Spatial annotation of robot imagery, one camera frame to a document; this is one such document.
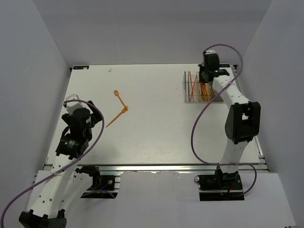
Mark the orange plastic knife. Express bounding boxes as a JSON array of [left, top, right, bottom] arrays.
[[200, 83, 205, 102]]

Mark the right blue table label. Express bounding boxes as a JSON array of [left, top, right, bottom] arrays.
[[219, 64, 230, 68]]

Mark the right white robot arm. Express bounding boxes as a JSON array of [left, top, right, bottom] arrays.
[[199, 50, 261, 190]]

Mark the left blue table label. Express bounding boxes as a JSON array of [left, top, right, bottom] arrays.
[[73, 66, 89, 70]]

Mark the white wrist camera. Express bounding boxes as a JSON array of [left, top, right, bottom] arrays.
[[63, 94, 84, 115], [203, 50, 217, 55]]

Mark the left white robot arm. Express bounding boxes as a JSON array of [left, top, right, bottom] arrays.
[[19, 96, 104, 228]]

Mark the orange plastic container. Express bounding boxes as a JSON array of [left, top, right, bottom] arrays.
[[197, 83, 214, 102]]

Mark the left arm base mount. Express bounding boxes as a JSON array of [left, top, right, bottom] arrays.
[[75, 165, 118, 199]]

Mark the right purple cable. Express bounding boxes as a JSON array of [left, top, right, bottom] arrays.
[[191, 44, 257, 197]]

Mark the red plastic knife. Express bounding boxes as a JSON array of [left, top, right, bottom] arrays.
[[203, 83, 209, 102]]

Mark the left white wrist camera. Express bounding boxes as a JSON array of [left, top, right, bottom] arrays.
[[63, 94, 84, 115]]

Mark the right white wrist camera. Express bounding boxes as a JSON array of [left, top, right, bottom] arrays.
[[203, 50, 217, 55]]

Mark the red plastic fork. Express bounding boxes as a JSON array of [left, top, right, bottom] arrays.
[[204, 83, 212, 102]]

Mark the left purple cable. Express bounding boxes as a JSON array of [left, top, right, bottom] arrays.
[[1, 99, 105, 228]]

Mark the dark grey chopstick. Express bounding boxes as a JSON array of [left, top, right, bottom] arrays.
[[188, 71, 192, 99]]

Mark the clear plastic container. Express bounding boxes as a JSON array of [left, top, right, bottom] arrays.
[[183, 71, 200, 103]]

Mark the dark blue chopstick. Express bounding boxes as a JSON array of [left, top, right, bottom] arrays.
[[184, 71, 189, 98]]

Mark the blue table label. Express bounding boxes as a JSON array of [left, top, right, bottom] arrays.
[[219, 64, 230, 68], [73, 66, 89, 70]]

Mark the orange plastic fork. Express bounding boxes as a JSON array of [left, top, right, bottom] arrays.
[[106, 106, 128, 128]]

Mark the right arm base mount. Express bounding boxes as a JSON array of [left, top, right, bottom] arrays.
[[194, 168, 245, 201]]

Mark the red chopstick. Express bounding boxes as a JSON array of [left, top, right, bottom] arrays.
[[190, 74, 198, 96]]

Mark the orange plastic spoon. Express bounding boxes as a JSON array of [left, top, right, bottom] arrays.
[[114, 90, 128, 112]]

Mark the purple cable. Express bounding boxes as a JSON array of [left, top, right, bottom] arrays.
[[1, 99, 105, 228], [191, 44, 257, 197]]

